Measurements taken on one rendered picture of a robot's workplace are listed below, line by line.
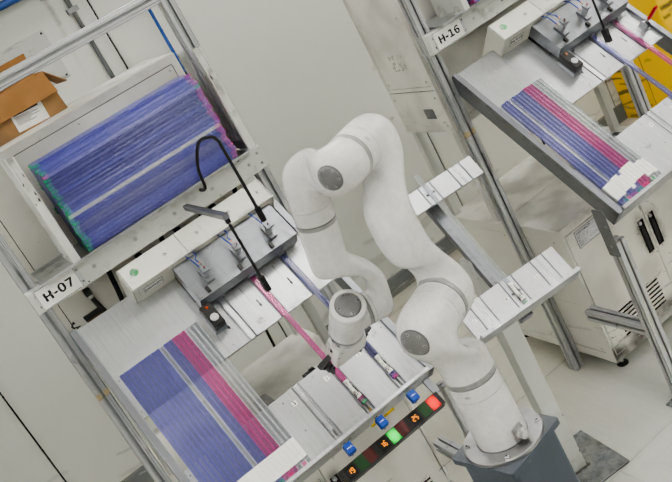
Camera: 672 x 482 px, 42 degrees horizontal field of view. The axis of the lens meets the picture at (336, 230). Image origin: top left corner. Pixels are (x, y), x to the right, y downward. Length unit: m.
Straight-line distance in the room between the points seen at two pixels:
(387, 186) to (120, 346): 1.03
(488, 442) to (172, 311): 0.98
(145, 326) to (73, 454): 1.77
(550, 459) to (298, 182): 0.84
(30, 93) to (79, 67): 1.23
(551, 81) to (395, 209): 1.38
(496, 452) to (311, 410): 0.56
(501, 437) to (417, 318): 0.37
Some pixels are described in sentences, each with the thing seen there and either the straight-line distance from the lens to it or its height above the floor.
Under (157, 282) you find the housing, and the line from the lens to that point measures 2.53.
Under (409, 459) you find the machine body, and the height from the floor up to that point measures 0.33.
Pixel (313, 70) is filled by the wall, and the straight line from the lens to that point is 4.35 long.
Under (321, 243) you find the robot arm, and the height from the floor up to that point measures 1.29.
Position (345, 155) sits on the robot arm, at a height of 1.48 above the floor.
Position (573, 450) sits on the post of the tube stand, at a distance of 2.98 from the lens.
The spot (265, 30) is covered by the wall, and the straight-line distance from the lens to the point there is 4.27.
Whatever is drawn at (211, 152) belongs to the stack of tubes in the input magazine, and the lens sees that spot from 2.55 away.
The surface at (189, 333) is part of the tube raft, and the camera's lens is 2.47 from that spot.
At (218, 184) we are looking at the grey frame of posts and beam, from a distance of 2.59.
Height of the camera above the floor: 1.91
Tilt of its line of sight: 19 degrees down
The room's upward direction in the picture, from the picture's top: 29 degrees counter-clockwise
